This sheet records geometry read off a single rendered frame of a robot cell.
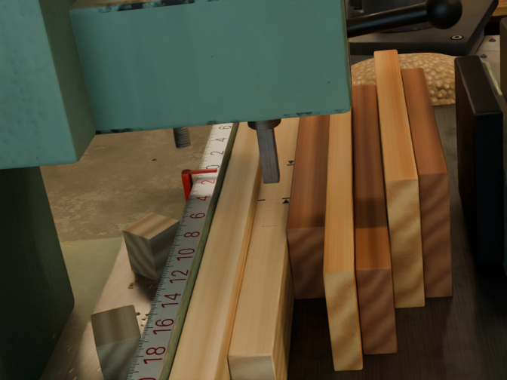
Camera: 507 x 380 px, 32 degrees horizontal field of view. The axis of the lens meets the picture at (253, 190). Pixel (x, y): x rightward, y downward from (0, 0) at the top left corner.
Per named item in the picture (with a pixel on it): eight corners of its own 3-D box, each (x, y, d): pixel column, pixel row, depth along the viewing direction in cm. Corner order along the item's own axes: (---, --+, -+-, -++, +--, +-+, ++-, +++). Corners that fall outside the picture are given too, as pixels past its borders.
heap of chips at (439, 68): (487, 101, 70) (486, 67, 69) (329, 114, 72) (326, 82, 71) (473, 65, 78) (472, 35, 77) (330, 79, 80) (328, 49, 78)
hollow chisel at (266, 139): (279, 182, 51) (268, 101, 48) (263, 184, 51) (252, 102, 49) (280, 176, 51) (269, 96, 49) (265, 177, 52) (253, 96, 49)
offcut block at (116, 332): (150, 377, 61) (141, 335, 59) (106, 389, 60) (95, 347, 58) (142, 343, 64) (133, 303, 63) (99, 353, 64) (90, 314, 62)
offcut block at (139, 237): (160, 252, 76) (152, 211, 74) (187, 262, 74) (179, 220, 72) (130, 271, 74) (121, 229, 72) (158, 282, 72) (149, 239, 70)
